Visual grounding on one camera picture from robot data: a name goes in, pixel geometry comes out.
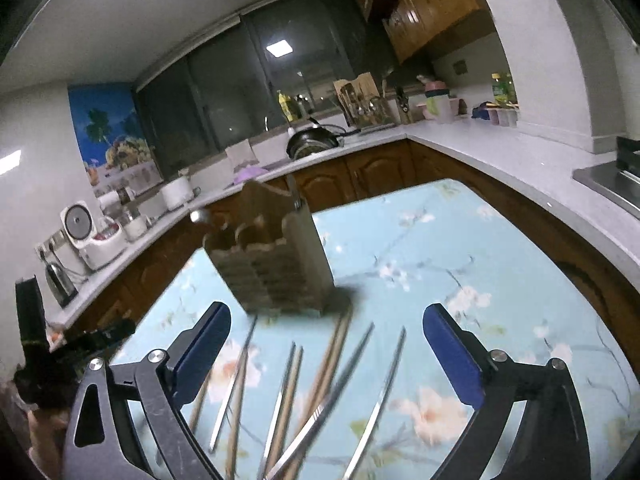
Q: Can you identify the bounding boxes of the wooden chopstick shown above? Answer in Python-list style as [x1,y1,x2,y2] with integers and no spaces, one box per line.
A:
[266,344,304,473]
[224,350,248,480]
[282,306,355,480]
[189,370,212,432]

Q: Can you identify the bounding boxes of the dark kitchen window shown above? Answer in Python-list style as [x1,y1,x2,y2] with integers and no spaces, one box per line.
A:
[136,0,397,178]

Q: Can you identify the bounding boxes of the person's left hand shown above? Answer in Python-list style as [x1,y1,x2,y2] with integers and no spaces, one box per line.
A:
[27,410,70,479]

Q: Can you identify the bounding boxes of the steel electric kettle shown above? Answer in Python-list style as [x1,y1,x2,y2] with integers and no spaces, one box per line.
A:
[44,261,78,308]

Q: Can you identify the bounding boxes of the white rice cooker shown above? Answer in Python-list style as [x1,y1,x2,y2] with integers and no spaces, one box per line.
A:
[60,200,128,271]

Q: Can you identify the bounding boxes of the metal chopstick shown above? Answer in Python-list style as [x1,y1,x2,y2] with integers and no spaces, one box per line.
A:
[208,316,257,453]
[342,327,407,480]
[256,341,296,480]
[264,323,375,480]

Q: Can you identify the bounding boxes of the floral light blue tablecloth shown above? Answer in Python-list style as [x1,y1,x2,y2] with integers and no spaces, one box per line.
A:
[114,180,639,479]

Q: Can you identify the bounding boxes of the white ceramic pot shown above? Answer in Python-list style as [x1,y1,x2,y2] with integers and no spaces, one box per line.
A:
[160,176,195,211]

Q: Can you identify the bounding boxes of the tropical beach poster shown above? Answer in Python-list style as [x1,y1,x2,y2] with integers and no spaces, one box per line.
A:
[68,84,163,197]

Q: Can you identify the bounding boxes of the steel stove top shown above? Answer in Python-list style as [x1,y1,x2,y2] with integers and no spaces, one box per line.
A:
[573,136,640,218]

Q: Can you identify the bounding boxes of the purple lid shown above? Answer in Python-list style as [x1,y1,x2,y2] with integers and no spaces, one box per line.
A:
[233,166,268,185]

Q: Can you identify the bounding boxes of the wooden lower cabinets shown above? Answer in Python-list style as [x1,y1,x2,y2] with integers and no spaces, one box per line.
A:
[70,140,639,365]

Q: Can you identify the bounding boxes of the black wok pan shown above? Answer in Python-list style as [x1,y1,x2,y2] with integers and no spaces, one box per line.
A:
[286,118,361,160]

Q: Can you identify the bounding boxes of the stacked pastel cups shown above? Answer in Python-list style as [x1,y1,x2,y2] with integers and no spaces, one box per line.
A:
[416,75,460,124]

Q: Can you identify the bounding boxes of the green yellow drink bottle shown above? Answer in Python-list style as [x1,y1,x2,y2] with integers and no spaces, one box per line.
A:
[491,73,518,106]

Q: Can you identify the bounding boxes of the yellow oil bottle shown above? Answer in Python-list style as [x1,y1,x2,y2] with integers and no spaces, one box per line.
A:
[277,90,302,122]

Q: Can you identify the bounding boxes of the utensil drying rack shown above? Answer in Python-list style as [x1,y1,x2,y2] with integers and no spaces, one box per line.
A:
[333,72,394,129]

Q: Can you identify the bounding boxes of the wooden upper cabinet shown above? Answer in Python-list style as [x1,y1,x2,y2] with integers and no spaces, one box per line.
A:
[356,0,496,63]

